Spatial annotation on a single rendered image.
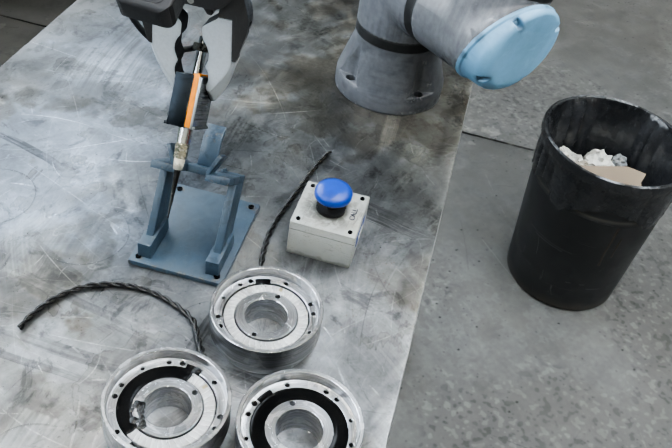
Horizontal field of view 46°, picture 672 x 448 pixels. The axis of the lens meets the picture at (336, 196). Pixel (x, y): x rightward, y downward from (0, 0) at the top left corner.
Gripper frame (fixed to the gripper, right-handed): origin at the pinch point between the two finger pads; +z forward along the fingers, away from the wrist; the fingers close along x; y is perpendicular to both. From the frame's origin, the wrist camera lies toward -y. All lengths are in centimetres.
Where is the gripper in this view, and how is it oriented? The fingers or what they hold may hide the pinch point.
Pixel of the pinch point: (193, 87)
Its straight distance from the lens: 73.6
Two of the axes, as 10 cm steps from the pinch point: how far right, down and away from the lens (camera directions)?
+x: -9.7, -2.4, 1.0
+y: 2.3, -6.2, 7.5
